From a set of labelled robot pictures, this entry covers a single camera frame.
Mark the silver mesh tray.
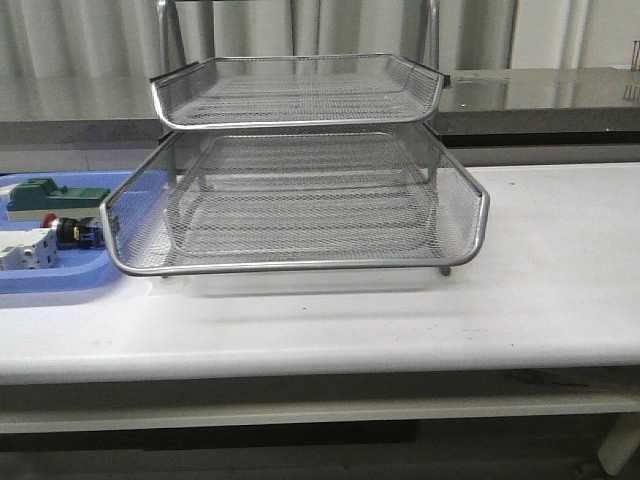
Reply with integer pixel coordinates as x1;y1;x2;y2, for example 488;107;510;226
100;123;490;276
151;53;450;131
167;169;436;261

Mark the red emergency stop button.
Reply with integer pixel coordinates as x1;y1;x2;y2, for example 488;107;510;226
41;213;105;249

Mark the blue plastic tray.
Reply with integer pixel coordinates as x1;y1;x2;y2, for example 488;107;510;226
1;170;132;294

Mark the green electrical module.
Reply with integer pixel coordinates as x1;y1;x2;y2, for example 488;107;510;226
6;177;110;221

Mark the dark back counter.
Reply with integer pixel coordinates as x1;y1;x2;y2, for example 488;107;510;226
1;68;639;147

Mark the white table leg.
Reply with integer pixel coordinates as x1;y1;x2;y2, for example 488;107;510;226
597;413;640;476

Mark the silver rack frame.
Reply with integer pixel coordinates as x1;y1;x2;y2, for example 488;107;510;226
157;0;454;277

